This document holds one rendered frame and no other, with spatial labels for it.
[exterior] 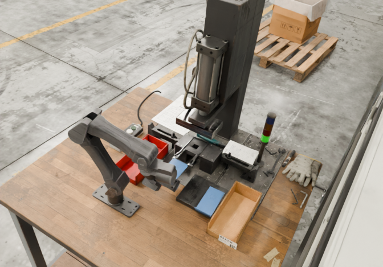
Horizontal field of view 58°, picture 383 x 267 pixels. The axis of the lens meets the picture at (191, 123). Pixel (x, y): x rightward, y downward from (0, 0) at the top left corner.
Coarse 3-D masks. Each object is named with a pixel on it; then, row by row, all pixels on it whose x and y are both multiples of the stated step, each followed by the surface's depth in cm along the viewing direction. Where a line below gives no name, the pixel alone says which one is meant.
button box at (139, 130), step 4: (152, 92) 204; (160, 92) 213; (148, 96) 200; (144, 100) 197; (140, 104) 193; (140, 120) 183; (132, 124) 176; (140, 124) 179; (128, 128) 174; (140, 128) 175; (132, 132) 171; (136, 132) 172; (140, 132) 174; (136, 136) 172
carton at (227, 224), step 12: (228, 192) 142; (240, 192) 150; (252, 192) 145; (228, 204) 146; (240, 204) 146; (252, 204) 146; (216, 216) 137; (228, 216) 141; (240, 216) 141; (216, 228) 136; (228, 228) 137; (240, 228) 137; (228, 240) 130
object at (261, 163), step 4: (272, 112) 149; (268, 116) 147; (272, 116) 147; (260, 140) 157; (264, 144) 156; (260, 148) 160; (260, 152) 161; (260, 156) 162; (256, 160) 165; (260, 160) 164; (256, 164) 165; (260, 164) 165
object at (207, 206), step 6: (210, 186) 150; (210, 192) 147; (216, 192) 147; (222, 192) 148; (204, 198) 145; (216, 198) 145; (198, 204) 142; (204, 204) 142; (210, 204) 142; (216, 204) 143; (198, 210) 138; (204, 210) 140; (210, 210) 140; (210, 216) 138
